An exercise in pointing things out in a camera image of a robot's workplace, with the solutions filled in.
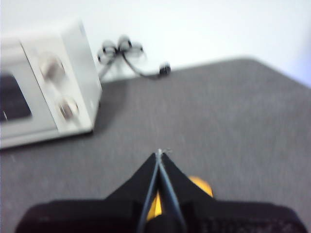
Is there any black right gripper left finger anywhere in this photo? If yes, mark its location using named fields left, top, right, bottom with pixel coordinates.
left=14, top=152, right=160, bottom=233

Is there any white toaster oven body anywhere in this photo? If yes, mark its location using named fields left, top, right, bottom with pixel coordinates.
left=0, top=20, right=103, bottom=150

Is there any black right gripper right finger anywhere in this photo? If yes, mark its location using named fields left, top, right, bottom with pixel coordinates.
left=159, top=152, right=307, bottom=233

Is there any round oven temperature knob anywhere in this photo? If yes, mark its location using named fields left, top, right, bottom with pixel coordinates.
left=40, top=56, right=66, bottom=82

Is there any round oven timer knob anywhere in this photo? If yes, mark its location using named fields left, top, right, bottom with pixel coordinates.
left=57, top=97, right=80, bottom=121

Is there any yellow food item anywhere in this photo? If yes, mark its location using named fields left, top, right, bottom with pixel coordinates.
left=145, top=176, right=214, bottom=221

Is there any black oven power cable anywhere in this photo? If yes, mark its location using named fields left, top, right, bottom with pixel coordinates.
left=97, top=35, right=172, bottom=80

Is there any glass oven door with handle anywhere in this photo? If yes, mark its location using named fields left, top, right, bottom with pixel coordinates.
left=0, top=41, right=59, bottom=149

